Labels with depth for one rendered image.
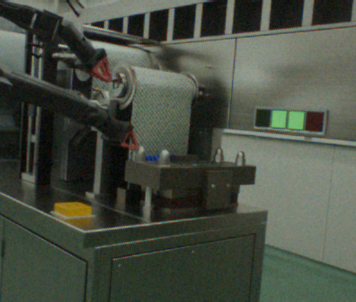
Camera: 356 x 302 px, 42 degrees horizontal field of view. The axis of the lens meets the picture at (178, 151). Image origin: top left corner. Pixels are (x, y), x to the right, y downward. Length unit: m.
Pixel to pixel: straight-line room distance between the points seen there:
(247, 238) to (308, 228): 2.74
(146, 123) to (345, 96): 0.58
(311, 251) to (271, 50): 2.91
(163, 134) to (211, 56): 0.34
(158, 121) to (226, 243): 0.43
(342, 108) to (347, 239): 2.75
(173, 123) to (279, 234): 2.97
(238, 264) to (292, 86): 0.55
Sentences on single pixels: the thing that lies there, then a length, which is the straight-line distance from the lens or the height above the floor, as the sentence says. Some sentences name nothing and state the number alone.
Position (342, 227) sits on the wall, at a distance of 4.01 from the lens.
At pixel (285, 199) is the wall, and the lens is 4.28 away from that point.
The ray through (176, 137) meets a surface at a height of 1.10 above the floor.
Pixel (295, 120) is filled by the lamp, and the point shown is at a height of 1.18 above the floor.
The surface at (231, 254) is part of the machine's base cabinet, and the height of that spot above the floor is 0.78.
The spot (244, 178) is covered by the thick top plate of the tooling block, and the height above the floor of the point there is 0.99.
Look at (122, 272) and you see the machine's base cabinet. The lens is 1.16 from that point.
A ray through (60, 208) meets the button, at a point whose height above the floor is 0.92.
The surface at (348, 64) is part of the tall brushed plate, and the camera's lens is 1.33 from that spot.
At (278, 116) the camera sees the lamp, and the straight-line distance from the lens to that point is 1.42.
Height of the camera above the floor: 1.17
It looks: 4 degrees down
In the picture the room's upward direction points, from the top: 5 degrees clockwise
